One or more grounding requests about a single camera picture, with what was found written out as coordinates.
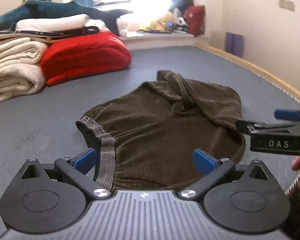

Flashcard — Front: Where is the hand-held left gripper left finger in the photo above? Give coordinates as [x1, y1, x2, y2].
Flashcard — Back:
[20, 148, 112, 200]

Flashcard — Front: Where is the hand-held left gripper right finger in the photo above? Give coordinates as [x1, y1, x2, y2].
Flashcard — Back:
[177, 149, 269, 200]

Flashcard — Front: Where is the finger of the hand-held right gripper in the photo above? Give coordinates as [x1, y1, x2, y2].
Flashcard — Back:
[235, 119, 298, 134]
[274, 109, 300, 123]

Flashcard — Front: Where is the grey mattress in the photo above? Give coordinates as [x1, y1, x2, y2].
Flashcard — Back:
[0, 45, 300, 236]

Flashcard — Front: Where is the red folded quilt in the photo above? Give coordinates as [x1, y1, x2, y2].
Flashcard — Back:
[40, 29, 132, 86]

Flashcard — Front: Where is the cream folded blanket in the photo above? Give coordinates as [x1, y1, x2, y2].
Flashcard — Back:
[0, 37, 49, 104]

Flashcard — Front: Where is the red cushion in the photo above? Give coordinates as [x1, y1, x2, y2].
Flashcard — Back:
[183, 4, 206, 37]

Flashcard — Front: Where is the black and white plush toy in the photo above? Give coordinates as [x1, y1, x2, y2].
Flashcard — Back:
[175, 17, 189, 32]

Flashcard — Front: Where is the white window sill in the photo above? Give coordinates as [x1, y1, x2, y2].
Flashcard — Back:
[118, 31, 209, 51]

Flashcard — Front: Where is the dark patterned folded cloth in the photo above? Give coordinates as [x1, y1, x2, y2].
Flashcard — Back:
[0, 26, 101, 43]

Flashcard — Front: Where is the yellow plush toy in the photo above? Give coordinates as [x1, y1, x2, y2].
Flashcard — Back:
[137, 10, 176, 33]

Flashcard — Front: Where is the white folded blanket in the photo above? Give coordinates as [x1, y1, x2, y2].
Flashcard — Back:
[14, 14, 101, 32]

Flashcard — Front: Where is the teal shark plush toy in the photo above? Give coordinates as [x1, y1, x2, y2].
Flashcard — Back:
[0, 0, 134, 37]

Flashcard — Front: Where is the wooden bed frame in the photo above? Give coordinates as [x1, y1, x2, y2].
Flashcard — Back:
[194, 42, 300, 111]

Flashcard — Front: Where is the beige wall socket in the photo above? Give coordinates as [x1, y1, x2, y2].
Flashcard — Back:
[278, 0, 296, 12]

